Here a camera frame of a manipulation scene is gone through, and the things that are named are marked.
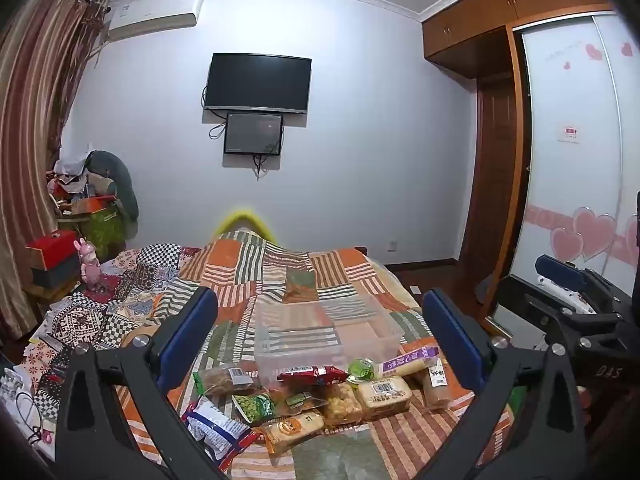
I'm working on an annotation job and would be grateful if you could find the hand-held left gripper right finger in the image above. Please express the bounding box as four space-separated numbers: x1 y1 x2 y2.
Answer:
422 287 589 480

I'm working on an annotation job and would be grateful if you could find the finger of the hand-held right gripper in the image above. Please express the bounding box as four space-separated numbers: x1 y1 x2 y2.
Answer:
487 275 622 347
534 254 637 317

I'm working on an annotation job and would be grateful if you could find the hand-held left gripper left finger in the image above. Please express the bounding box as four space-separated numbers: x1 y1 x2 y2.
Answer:
55 286 220 480

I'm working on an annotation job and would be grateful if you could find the long roll with purple label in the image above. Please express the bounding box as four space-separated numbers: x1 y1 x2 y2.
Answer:
375 342 440 380

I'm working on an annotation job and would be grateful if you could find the long brown cake packet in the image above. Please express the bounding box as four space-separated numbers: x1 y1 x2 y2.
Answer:
422 355 449 409

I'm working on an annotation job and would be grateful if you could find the brown snack packet green edge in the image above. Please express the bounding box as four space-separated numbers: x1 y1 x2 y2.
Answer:
192 366 262 402

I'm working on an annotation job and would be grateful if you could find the beige bread packet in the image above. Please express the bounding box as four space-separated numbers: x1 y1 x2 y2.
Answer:
356 376 414 422

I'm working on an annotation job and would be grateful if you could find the small round green snack packet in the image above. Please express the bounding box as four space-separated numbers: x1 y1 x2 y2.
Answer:
347 358 376 384

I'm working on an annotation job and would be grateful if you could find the green pea snack packet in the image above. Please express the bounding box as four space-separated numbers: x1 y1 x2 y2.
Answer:
232 392 279 427

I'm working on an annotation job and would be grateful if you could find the blue white red snack packet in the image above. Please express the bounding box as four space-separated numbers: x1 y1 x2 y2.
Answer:
181 396 259 469

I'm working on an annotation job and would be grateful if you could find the clear plastic storage container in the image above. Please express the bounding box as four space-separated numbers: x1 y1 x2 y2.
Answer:
252 291 404 392

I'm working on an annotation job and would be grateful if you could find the clear packet of yellow puffs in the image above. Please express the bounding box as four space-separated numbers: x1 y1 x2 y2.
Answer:
320 382 366 429

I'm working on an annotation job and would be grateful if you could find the small green yellow snack packet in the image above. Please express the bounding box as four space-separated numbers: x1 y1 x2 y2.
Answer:
277 391 326 416

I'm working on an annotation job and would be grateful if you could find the orange biscuit packet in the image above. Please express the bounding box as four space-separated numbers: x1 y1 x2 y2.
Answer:
260 410 326 457

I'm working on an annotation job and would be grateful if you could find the white suitcase with stickers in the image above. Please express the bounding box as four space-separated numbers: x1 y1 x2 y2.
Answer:
537 275 597 314

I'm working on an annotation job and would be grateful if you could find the grey purple cloth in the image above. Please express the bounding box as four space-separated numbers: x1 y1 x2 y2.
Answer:
474 276 498 306

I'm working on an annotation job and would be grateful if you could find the checkered patchwork quilt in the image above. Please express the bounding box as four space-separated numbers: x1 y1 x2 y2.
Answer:
0 242 201 443

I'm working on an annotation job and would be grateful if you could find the yellow headboard edge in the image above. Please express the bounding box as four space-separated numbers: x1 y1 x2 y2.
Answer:
212 210 276 244

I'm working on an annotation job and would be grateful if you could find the brown wooden door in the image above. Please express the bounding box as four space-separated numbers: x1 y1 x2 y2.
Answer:
461 76 519 264

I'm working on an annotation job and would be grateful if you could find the pink rabbit toy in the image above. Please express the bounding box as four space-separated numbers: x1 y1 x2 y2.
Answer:
73 237 104 291

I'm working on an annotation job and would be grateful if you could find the striped patchwork blanket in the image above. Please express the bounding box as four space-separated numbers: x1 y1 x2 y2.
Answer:
115 227 516 480

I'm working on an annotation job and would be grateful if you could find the orange box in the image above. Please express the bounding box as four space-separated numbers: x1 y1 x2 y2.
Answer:
70 196 119 219

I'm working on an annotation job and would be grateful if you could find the red box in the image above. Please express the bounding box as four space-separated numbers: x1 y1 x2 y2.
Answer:
26 232 84 272

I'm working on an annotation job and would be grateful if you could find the white cloth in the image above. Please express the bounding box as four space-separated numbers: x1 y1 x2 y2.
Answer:
54 150 97 177

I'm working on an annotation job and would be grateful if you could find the wooden wardrobe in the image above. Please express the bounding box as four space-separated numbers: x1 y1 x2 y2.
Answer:
422 0 640 336

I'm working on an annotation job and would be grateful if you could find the striped brown curtain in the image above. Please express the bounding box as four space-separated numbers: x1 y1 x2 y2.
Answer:
0 0 109 346

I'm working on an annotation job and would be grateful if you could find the white air conditioner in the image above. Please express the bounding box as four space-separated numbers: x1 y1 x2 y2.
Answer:
106 0 203 41

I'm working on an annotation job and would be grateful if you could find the small black wall monitor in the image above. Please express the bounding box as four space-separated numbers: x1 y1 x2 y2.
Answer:
223 112 285 156

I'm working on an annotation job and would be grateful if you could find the black wall television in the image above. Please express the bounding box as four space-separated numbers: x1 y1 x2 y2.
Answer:
204 52 313 114

